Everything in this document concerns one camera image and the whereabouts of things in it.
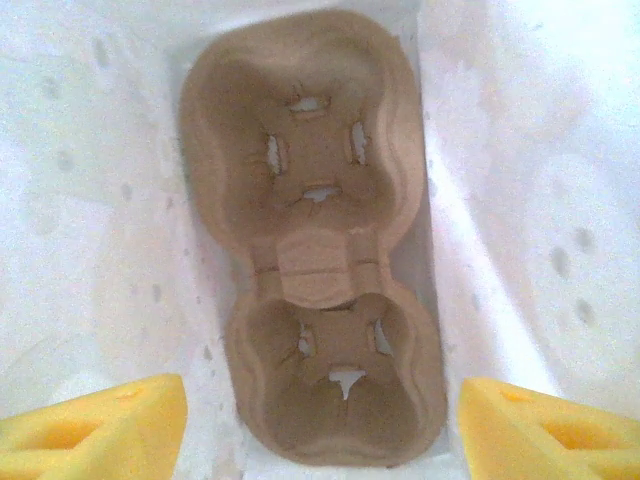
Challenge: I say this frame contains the white paper bag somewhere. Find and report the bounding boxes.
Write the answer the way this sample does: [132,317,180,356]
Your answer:
[0,0,640,480]

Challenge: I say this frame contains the brown pulp cup carrier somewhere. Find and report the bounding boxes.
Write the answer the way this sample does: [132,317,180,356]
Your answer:
[176,6,450,467]

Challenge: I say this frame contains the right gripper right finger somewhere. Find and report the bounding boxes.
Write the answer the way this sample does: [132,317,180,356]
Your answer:
[458,375,640,480]

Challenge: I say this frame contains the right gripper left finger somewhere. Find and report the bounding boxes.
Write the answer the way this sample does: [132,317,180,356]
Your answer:
[0,372,190,480]

